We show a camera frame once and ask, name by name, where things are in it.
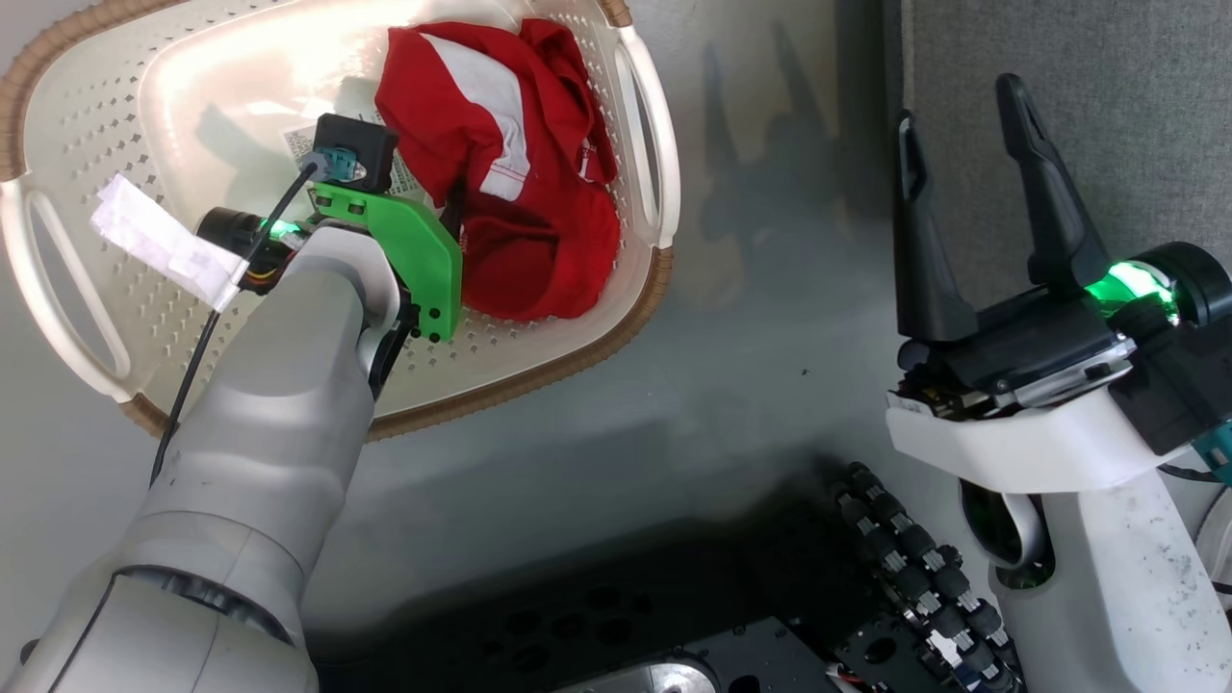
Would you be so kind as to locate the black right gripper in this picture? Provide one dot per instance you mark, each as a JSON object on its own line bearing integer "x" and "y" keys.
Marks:
{"x": 1030, "y": 351}

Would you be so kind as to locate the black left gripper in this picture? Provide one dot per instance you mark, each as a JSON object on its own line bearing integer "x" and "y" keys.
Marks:
{"x": 390, "y": 346}

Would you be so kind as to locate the red and white garment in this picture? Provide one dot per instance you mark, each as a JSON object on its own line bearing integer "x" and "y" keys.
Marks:
{"x": 539, "y": 221}

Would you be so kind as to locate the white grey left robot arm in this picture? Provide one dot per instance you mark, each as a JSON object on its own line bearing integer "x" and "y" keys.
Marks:
{"x": 260, "y": 452}

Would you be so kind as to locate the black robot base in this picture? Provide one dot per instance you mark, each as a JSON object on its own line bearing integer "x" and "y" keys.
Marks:
{"x": 597, "y": 626}

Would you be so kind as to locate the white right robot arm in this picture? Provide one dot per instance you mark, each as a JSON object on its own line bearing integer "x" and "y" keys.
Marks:
{"x": 1126, "y": 597}

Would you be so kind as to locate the white tape label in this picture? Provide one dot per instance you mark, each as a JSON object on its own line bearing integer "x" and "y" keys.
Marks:
{"x": 168, "y": 241}

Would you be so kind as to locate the white laundry basket brown rim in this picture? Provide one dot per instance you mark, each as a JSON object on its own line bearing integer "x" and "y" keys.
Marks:
{"x": 173, "y": 106}

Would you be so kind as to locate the green camera mounting bracket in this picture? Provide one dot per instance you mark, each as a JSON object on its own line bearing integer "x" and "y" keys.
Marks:
{"x": 423, "y": 255}

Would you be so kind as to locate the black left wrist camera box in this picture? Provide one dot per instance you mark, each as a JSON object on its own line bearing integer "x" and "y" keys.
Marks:
{"x": 358, "y": 144}

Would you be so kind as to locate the white camera mounting bracket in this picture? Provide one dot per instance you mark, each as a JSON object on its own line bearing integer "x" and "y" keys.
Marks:
{"x": 1020, "y": 443}

